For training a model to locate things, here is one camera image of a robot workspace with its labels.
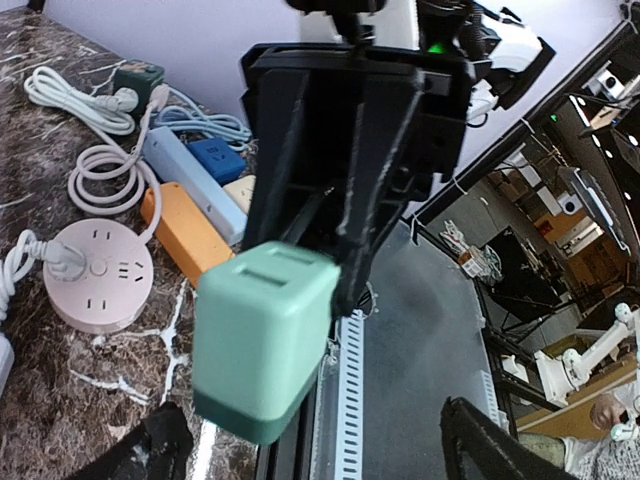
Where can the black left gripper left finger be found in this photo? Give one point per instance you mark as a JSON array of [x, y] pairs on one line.
[[157, 448]]

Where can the dark blue cube socket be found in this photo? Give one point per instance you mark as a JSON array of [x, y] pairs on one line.
[[218, 159]]

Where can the light blue power strip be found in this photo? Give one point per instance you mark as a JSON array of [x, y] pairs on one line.
[[171, 161]]

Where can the pink round socket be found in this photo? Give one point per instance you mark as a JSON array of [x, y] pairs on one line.
[[103, 279]]

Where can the beige cube socket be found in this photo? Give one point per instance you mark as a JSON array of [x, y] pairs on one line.
[[241, 191]]

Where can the white slotted cable duct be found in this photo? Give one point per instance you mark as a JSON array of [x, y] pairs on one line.
[[350, 407]]

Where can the white multi-socket power strip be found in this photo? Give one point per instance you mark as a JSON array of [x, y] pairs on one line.
[[6, 361]]

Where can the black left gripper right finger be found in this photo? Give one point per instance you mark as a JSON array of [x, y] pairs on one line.
[[473, 442]]

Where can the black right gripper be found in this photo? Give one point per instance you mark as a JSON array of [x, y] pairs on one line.
[[352, 118]]

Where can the mint green plug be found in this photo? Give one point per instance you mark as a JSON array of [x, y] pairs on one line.
[[262, 320]]

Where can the dark green cube socket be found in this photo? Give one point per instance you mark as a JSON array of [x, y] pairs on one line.
[[141, 77]]

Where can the orange power strip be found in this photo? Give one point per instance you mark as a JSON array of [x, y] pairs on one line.
[[187, 236]]

